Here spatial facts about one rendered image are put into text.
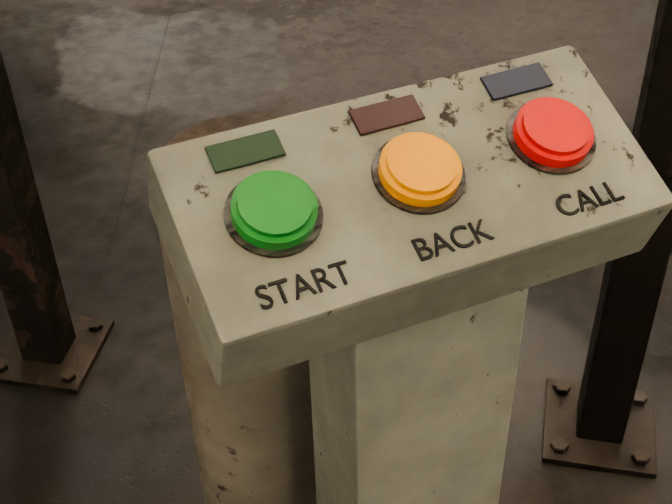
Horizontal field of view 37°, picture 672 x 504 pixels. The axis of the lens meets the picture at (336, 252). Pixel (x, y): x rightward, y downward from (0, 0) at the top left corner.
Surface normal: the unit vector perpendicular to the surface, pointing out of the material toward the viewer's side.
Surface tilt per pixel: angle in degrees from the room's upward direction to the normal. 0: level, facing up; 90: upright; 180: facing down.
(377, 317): 110
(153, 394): 0
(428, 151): 20
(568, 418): 0
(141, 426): 0
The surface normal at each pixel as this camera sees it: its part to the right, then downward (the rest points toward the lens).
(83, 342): -0.02, -0.76
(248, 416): -0.14, 0.64
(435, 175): 0.12, -0.51
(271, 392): 0.18, 0.63
